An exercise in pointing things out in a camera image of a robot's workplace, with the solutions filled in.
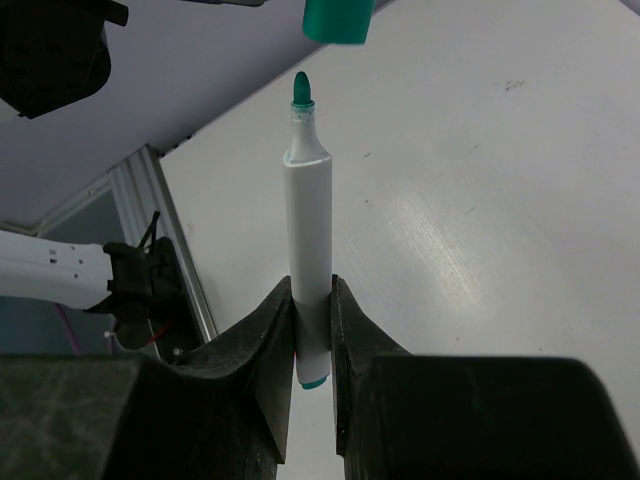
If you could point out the teal small cap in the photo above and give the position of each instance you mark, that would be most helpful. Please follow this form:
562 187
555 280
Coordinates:
340 22

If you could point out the teal thin pen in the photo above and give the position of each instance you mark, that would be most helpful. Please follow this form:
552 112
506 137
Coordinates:
307 167

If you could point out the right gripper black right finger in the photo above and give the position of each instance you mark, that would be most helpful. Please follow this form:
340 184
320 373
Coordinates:
400 415

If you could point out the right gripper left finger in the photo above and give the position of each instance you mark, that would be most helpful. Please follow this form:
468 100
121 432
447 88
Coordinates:
219 412

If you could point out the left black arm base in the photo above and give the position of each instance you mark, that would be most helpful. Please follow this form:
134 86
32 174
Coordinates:
148 287

